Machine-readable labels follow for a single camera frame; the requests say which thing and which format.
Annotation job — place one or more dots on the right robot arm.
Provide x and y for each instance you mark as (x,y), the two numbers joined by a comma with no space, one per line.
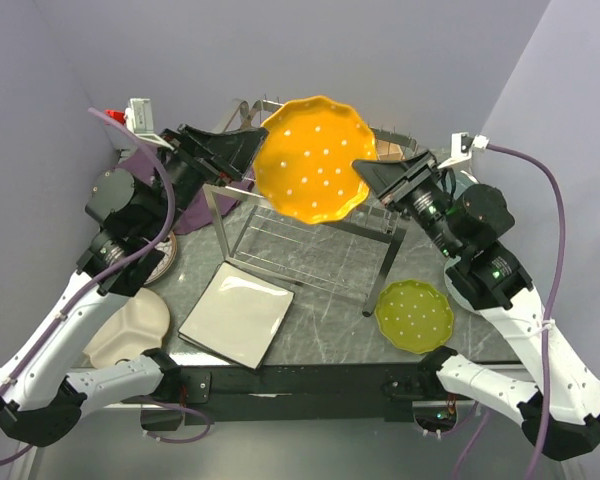
(559,408)

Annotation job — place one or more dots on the metal dish rack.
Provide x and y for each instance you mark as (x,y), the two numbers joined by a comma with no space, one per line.
(348,259)

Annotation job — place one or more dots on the floral patterned plate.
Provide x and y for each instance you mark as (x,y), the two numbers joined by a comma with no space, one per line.
(168,247)

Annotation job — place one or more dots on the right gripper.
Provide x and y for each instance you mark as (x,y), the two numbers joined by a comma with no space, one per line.
(381,175)

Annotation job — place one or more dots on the purple cloth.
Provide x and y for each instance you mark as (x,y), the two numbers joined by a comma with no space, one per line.
(197,215)

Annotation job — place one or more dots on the square cream plate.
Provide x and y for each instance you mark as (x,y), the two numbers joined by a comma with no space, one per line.
(238,313)
(252,363)

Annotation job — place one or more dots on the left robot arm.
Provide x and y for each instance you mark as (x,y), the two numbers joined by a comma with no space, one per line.
(41,397)

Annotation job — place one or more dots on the wooden compartment tray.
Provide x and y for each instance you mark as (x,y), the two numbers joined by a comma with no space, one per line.
(388,151)

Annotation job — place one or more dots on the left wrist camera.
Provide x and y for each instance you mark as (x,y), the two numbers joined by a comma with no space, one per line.
(137,118)

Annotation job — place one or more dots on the mint floral plate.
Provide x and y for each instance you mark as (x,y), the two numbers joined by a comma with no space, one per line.
(454,293)

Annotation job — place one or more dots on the cream round bowl plate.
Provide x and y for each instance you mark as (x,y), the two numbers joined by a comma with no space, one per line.
(140,325)

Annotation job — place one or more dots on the teal round plate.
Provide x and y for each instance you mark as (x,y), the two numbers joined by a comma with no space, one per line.
(464,179)

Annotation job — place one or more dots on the orange plate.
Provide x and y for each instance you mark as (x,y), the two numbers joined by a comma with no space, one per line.
(305,166)

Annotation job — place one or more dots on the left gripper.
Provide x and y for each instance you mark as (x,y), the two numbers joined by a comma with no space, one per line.
(237,148)

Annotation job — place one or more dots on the green polka dot plate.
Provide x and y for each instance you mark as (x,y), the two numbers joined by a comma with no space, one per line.
(414,316)

